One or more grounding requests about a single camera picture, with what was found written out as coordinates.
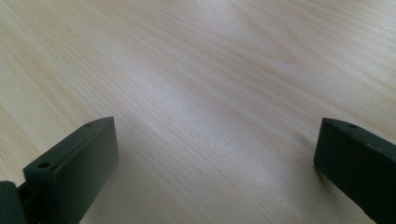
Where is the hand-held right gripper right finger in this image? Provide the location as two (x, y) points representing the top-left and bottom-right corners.
(313, 117), (396, 224)

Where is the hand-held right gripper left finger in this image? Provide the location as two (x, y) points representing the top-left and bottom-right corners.
(22, 116), (120, 224)

